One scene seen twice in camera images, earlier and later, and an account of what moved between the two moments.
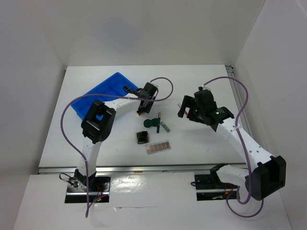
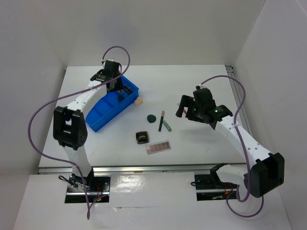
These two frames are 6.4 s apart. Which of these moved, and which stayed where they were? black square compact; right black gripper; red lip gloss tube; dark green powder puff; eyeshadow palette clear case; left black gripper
Moved: dark green powder puff; left black gripper
Stayed: red lip gloss tube; eyeshadow palette clear case; black square compact; right black gripper
